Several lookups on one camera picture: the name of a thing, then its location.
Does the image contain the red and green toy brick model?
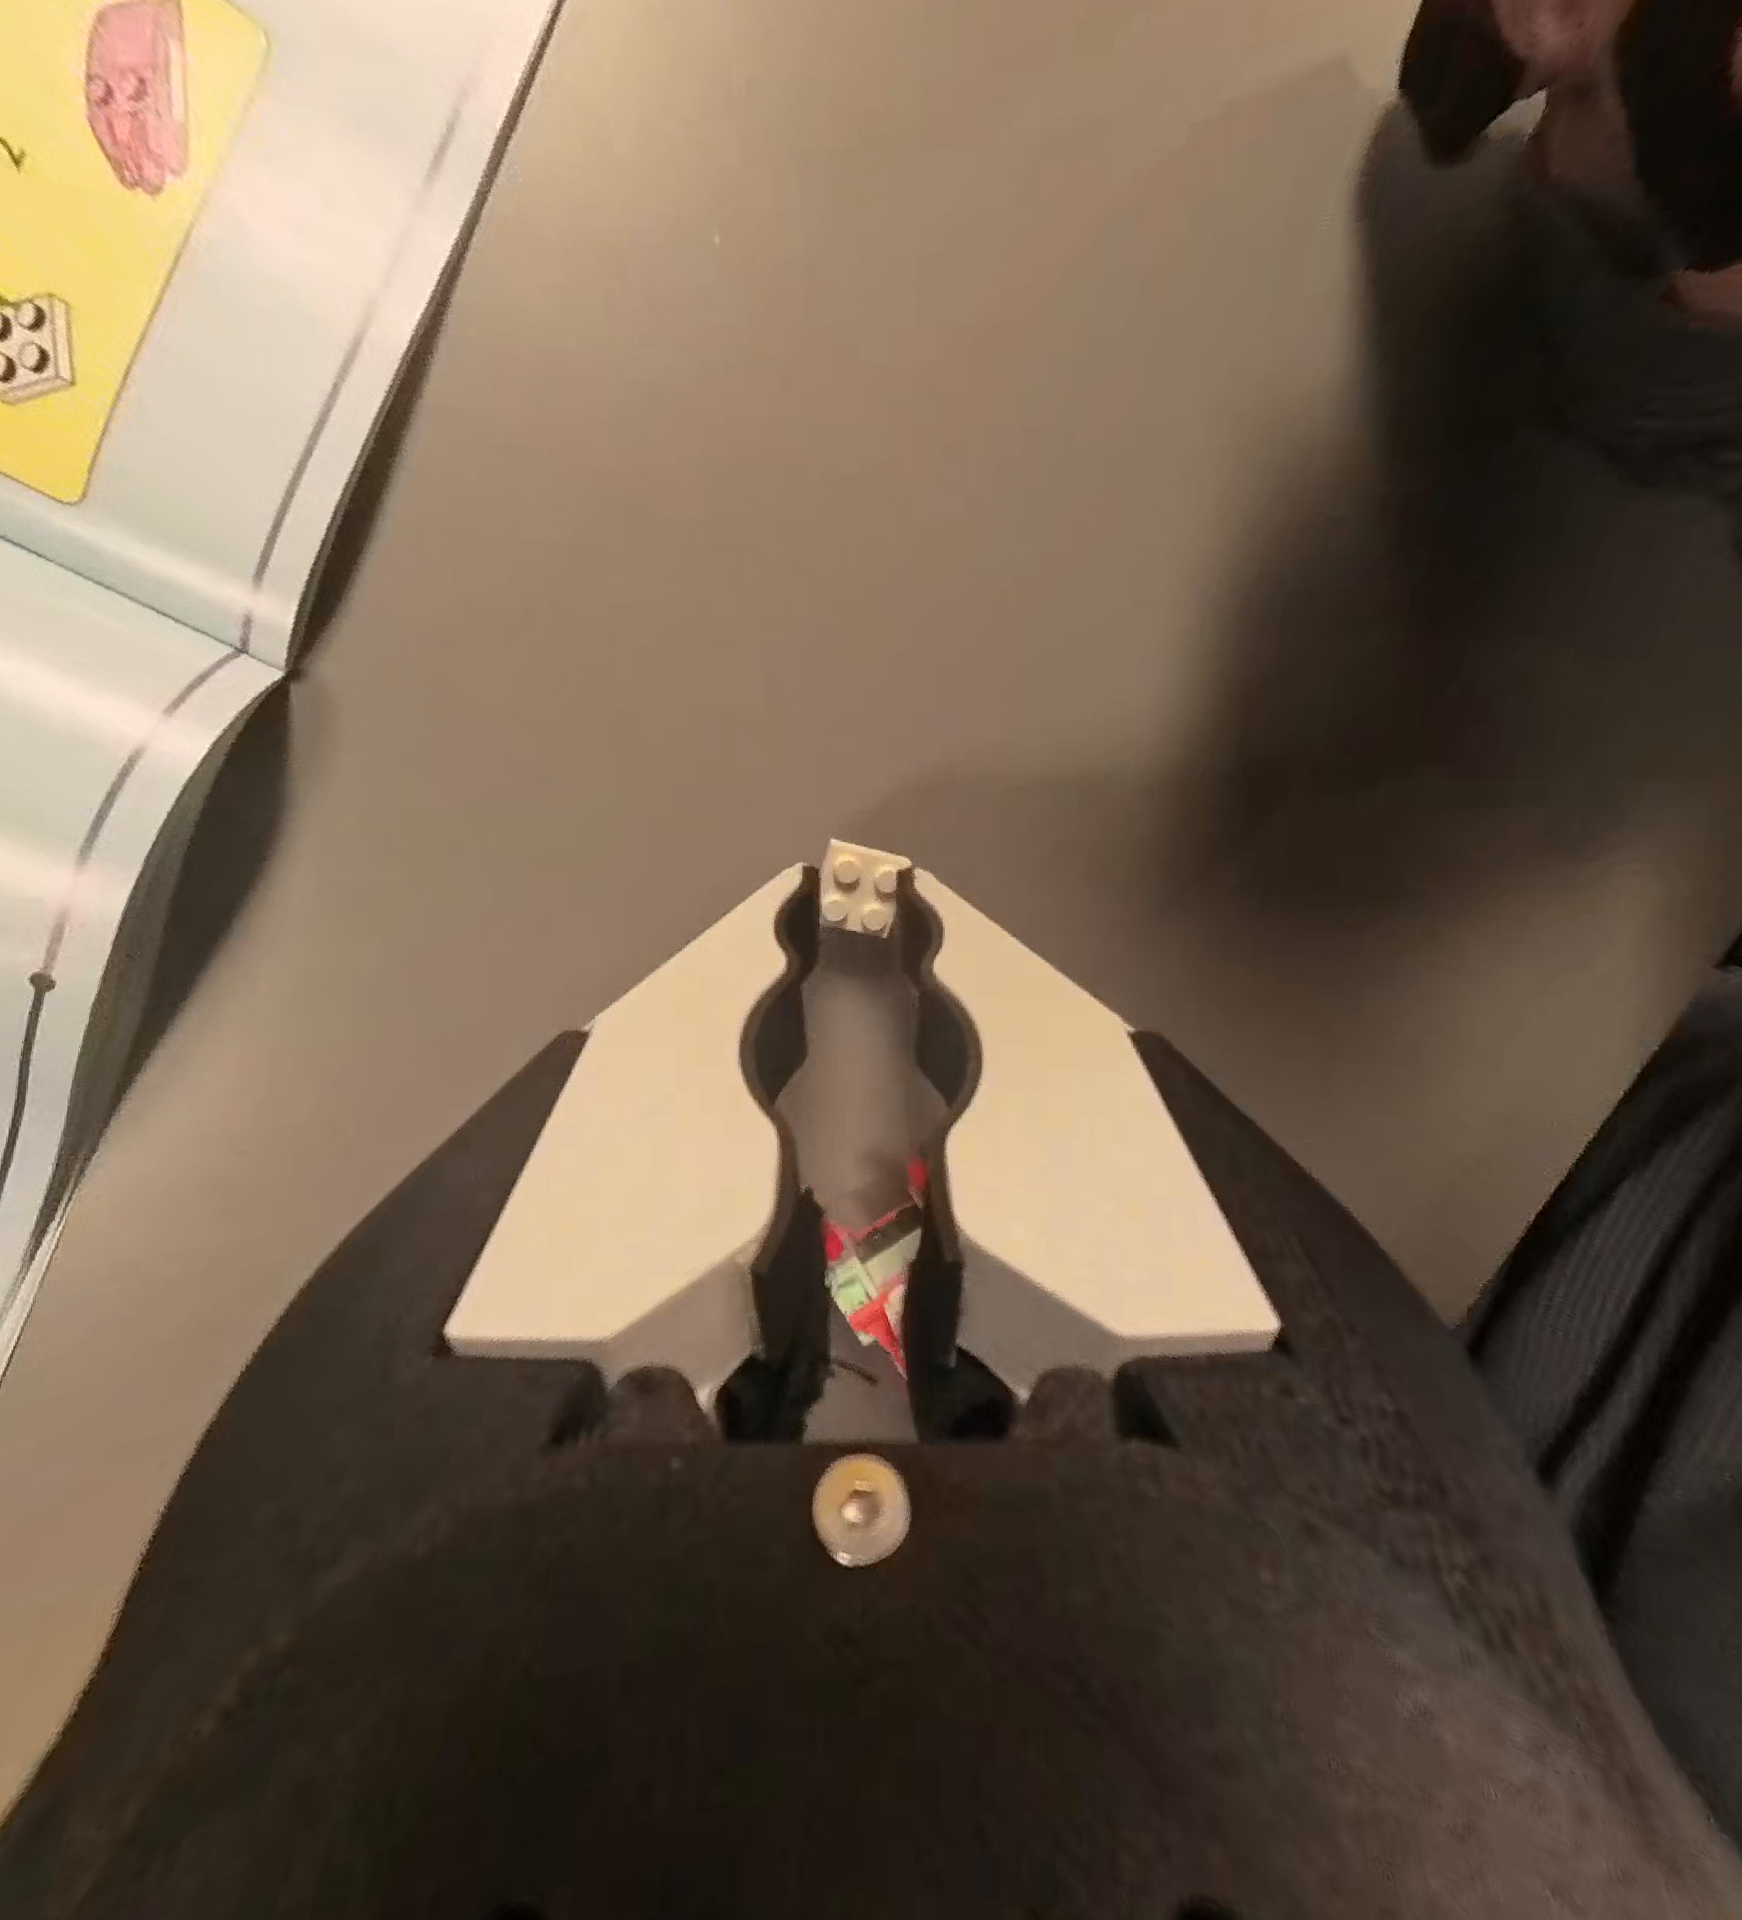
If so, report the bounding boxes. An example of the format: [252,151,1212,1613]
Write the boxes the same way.
[821,1150,936,1377]

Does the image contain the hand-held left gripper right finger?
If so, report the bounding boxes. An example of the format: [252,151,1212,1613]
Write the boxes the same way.
[905,866,1281,1401]

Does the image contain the toy brick instruction booklet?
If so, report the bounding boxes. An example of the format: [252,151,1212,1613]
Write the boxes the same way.
[0,0,570,1569]

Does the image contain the white square toy brick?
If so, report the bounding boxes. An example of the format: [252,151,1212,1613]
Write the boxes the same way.
[816,838,919,942]

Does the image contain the person's legs in grey trousers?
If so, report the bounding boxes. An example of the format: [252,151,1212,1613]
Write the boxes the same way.
[1462,959,1742,1920]

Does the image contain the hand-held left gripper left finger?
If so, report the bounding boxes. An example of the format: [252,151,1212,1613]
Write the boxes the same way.
[442,862,833,1410]

